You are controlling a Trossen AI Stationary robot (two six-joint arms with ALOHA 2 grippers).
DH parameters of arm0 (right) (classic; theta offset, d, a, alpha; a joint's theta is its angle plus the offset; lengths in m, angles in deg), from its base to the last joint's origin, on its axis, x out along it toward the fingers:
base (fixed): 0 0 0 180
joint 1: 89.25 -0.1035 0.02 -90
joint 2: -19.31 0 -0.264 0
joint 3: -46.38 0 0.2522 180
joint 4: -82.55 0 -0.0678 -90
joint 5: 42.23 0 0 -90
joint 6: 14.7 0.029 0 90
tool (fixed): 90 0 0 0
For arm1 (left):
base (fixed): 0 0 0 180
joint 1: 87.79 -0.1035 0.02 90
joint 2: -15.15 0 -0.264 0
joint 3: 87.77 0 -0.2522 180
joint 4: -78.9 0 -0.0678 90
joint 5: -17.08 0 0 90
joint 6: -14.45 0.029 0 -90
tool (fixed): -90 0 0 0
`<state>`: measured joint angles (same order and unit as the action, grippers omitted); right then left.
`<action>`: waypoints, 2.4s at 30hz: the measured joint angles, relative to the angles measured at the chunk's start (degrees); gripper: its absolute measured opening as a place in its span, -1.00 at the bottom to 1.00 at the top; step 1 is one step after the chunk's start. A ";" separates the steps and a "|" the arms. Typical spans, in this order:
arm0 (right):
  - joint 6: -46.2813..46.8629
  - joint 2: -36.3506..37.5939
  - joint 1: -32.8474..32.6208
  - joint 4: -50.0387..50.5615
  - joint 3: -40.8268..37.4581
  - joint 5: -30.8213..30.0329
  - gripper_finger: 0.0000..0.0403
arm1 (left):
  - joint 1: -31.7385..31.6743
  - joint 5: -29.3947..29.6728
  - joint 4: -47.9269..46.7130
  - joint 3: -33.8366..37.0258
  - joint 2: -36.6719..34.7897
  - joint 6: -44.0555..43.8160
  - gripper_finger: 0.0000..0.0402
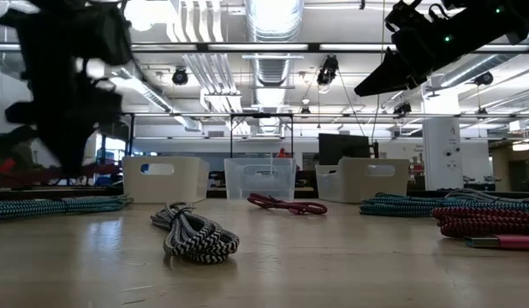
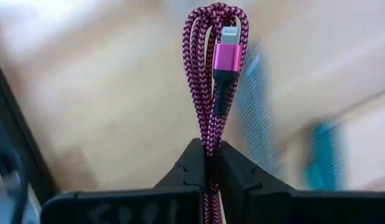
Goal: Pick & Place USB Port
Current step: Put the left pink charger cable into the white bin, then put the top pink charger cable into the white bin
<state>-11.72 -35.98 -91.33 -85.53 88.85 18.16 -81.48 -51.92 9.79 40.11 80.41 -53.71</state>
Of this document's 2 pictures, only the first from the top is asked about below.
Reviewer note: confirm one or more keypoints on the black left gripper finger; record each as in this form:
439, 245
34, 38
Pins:
62, 145
81, 145

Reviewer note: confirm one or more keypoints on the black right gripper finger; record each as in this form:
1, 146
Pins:
384, 79

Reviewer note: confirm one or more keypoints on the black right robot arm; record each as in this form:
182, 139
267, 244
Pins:
521, 8

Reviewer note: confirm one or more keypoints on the black ceiling spotlight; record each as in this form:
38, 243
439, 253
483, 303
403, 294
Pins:
328, 70
180, 77
484, 78

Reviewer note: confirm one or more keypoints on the black monitor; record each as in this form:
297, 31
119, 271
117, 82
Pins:
341, 149

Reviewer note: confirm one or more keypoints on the white pillar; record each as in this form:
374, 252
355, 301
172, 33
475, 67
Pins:
442, 154

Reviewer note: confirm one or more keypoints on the white plastic bin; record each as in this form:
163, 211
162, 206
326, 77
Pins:
376, 188
183, 184

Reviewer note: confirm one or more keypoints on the person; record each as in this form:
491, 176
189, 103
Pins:
283, 152

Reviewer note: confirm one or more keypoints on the clear plastic bin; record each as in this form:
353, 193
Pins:
260, 186

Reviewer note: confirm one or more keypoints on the black aluminium table frame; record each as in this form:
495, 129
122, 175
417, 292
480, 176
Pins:
55, 191

